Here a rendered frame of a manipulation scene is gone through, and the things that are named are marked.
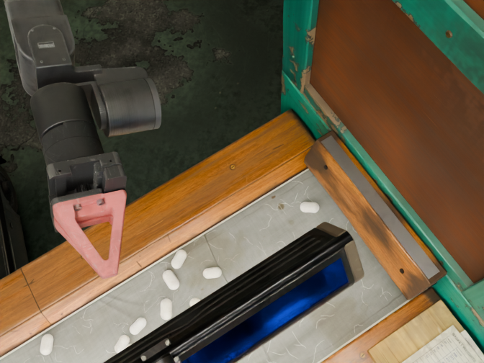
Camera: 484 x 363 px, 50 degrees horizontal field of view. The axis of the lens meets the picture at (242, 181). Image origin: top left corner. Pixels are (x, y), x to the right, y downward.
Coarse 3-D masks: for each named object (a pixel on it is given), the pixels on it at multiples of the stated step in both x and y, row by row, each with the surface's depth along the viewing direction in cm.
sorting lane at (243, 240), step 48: (288, 192) 99; (192, 240) 96; (240, 240) 96; (288, 240) 95; (144, 288) 93; (192, 288) 93; (384, 288) 91; (96, 336) 91; (288, 336) 89; (336, 336) 88
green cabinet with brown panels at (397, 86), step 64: (320, 0) 73; (384, 0) 59; (448, 0) 49; (320, 64) 84; (384, 64) 67; (448, 64) 55; (384, 128) 76; (448, 128) 62; (384, 192) 86; (448, 192) 70; (448, 256) 79
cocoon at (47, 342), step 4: (44, 336) 89; (48, 336) 89; (52, 336) 90; (44, 340) 89; (48, 340) 89; (52, 340) 90; (44, 344) 89; (48, 344) 89; (52, 344) 89; (40, 348) 89; (44, 348) 88; (48, 348) 89; (52, 348) 89; (44, 352) 88; (48, 352) 89
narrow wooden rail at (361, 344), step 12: (432, 288) 88; (420, 300) 87; (432, 300) 87; (396, 312) 87; (408, 312) 87; (420, 312) 87; (384, 324) 86; (396, 324) 86; (360, 336) 86; (372, 336) 86; (384, 336) 86; (348, 348) 85; (360, 348) 85; (324, 360) 85; (336, 360) 85; (348, 360) 85; (360, 360) 84; (372, 360) 84
